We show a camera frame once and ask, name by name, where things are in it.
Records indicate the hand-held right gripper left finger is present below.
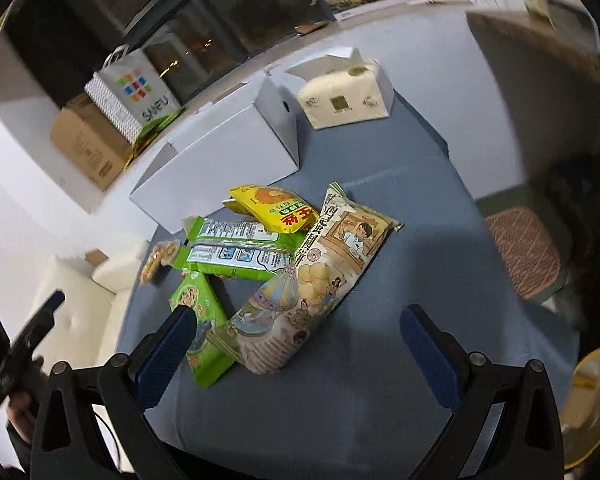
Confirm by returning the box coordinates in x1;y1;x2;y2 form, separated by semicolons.
30;304;198;480

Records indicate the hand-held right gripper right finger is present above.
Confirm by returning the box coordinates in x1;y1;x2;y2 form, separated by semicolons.
400;304;566;480

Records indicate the green seaweed snack packet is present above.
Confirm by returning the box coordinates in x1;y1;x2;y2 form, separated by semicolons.
169;270;233;390

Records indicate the small clear cracker packet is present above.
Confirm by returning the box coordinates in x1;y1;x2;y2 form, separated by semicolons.
140;240;181;286

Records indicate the long green snack packet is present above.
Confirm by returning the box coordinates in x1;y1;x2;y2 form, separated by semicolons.
172;216;306;282

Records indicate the large beige snack bag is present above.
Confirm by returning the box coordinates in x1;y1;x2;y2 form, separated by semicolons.
215;181;403;376

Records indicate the yellow snack packet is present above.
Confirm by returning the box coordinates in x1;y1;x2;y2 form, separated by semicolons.
229;184;320;235

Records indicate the white cardboard box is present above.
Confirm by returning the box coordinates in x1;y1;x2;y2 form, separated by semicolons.
129;77;301;235

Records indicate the person's left hand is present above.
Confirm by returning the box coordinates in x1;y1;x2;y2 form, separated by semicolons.
5;357;48;443

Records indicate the white leather sofa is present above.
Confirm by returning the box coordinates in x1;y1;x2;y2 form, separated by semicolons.
27;240;151;366

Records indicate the blue-grey tablecloth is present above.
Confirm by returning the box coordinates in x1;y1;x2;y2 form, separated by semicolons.
115;77;581;480

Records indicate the woven brown cushion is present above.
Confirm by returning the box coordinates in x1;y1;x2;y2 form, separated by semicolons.
485;207;563;298

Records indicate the brown cardboard box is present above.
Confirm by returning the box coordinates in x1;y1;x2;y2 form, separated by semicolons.
49;92;136;191

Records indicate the white dotted shopping bag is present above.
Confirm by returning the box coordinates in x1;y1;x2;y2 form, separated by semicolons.
84;45;183;143

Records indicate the cream tissue pack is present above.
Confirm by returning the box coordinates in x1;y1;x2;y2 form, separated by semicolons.
296;46;395;132

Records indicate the dark framed window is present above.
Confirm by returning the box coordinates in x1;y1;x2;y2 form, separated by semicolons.
5;0;341;108

